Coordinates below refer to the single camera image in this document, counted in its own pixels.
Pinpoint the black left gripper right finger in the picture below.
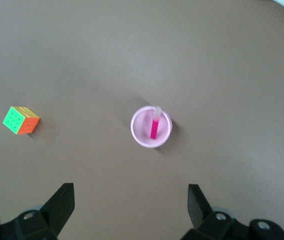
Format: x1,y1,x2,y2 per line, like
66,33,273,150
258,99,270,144
179,183,252,240

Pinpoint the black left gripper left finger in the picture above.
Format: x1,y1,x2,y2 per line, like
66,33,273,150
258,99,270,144
13,182,76,240

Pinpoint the pink marker pen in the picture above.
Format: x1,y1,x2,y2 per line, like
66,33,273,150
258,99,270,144
149,105,163,140

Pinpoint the colourful puzzle cube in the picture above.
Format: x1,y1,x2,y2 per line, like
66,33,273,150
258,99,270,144
2,105,41,136

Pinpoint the pink plastic cup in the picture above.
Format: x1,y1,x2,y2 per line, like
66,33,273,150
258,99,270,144
129,105,173,150

